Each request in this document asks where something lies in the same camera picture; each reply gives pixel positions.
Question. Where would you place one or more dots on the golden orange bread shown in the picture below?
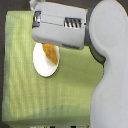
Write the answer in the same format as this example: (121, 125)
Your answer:
(50, 52)

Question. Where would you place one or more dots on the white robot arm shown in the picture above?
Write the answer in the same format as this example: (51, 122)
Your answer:
(105, 30)

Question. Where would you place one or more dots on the white oval plate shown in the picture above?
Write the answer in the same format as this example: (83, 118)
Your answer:
(42, 64)

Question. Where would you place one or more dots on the green table cloth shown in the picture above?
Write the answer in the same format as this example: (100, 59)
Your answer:
(32, 100)

